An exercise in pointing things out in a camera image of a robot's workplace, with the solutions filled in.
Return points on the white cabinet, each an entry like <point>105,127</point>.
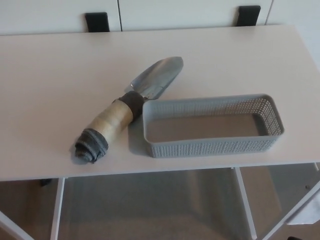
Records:
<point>175,13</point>

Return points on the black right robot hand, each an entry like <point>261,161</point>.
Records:
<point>297,238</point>

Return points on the white desk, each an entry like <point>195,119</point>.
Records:
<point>62,75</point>

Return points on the grey perforated plastic basket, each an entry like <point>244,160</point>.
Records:
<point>215,148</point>

